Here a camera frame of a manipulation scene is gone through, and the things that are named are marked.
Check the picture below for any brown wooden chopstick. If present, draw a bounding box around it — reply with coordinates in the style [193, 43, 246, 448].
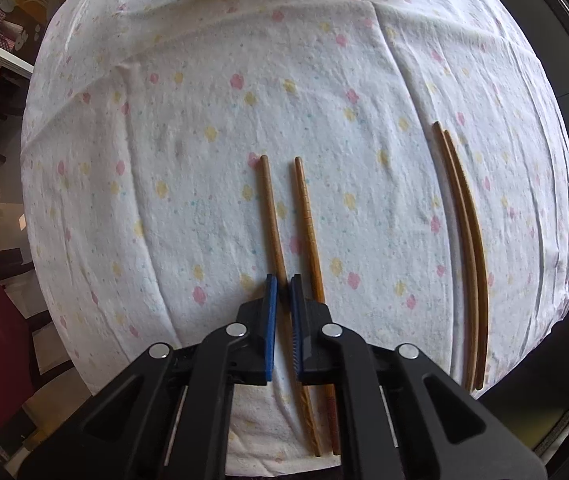
[431, 121, 480, 390]
[260, 154, 323, 459]
[442, 129, 490, 392]
[292, 156, 341, 457]

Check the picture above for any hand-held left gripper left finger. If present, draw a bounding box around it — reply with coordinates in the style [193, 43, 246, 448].
[17, 274, 280, 480]

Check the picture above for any floral white tablecloth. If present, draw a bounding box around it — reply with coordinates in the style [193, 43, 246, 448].
[20, 0, 569, 467]

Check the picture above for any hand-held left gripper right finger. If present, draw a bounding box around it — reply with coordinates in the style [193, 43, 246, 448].
[289, 274, 550, 480]

